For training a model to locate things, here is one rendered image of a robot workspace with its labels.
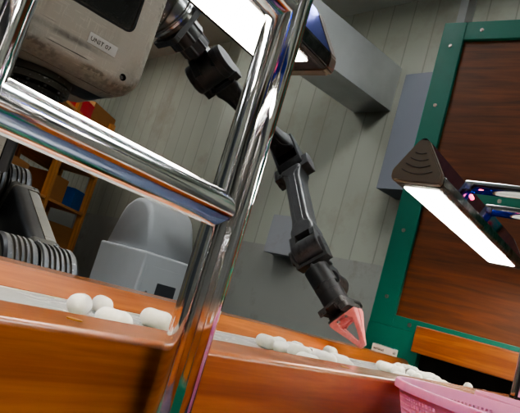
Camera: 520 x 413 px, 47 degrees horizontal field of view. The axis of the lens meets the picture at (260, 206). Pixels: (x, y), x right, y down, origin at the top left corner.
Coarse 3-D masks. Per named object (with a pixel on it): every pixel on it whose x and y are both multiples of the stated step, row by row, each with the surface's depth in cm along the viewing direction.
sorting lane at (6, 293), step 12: (0, 288) 60; (12, 288) 63; (12, 300) 53; (24, 300) 56; (36, 300) 59; (48, 300) 63; (60, 300) 67; (216, 336) 80; (228, 336) 88; (240, 336) 96; (264, 348) 84
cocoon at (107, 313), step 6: (108, 306) 51; (96, 312) 51; (102, 312) 51; (108, 312) 50; (114, 312) 51; (120, 312) 51; (126, 312) 51; (102, 318) 50; (108, 318) 50; (114, 318) 50; (120, 318) 50; (126, 318) 50
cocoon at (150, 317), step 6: (144, 312) 65; (150, 312) 65; (156, 312) 65; (162, 312) 65; (144, 318) 65; (150, 318) 65; (156, 318) 65; (162, 318) 65; (168, 318) 65; (144, 324) 65; (150, 324) 65; (156, 324) 65; (162, 324) 65; (168, 324) 65
